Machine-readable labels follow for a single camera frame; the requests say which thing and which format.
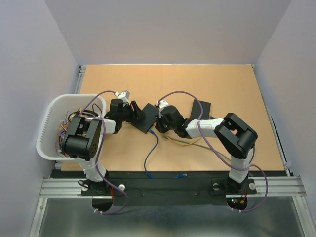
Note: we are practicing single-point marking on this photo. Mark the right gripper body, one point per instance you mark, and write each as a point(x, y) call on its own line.
point(163, 124)

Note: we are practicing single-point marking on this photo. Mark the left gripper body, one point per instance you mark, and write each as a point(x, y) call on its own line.
point(128, 114)

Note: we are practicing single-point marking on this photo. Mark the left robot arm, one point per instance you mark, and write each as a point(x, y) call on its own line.
point(82, 140)

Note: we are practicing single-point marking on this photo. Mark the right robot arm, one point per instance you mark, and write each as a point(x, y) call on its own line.
point(235, 135)

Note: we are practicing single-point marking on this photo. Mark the white plastic bin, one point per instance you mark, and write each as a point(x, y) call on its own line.
point(57, 110)

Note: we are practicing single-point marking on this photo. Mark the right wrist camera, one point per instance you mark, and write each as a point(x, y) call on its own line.
point(161, 103)

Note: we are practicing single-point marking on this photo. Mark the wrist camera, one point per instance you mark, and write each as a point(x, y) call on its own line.
point(124, 96)
point(161, 103)

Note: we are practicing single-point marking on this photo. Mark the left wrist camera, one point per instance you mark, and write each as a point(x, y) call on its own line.
point(124, 96)

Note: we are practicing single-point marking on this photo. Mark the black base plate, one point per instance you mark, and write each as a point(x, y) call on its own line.
point(158, 189)

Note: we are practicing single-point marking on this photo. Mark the aluminium frame rail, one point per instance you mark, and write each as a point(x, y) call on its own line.
point(271, 211)

